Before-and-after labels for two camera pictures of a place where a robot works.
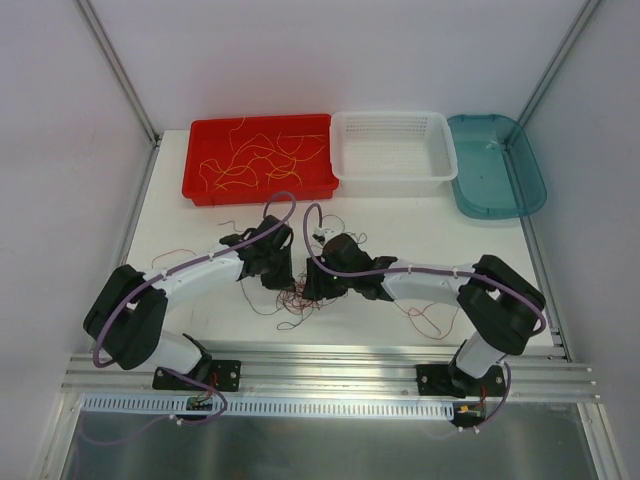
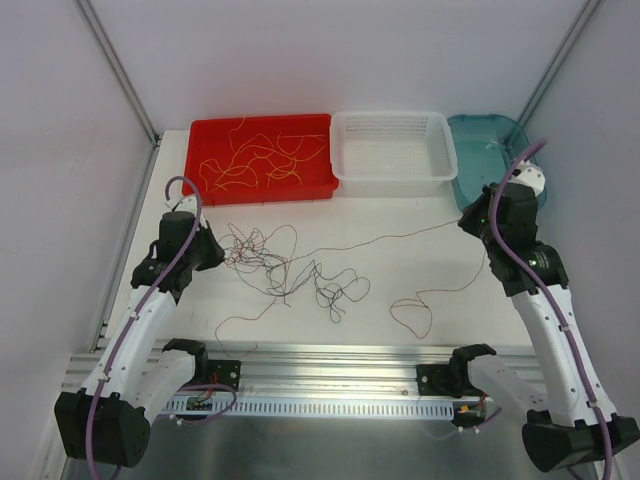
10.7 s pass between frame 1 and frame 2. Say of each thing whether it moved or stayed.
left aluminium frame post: stayed
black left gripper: moved
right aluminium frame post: stayed
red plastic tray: stayed
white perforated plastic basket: stayed
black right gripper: moved
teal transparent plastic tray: stayed
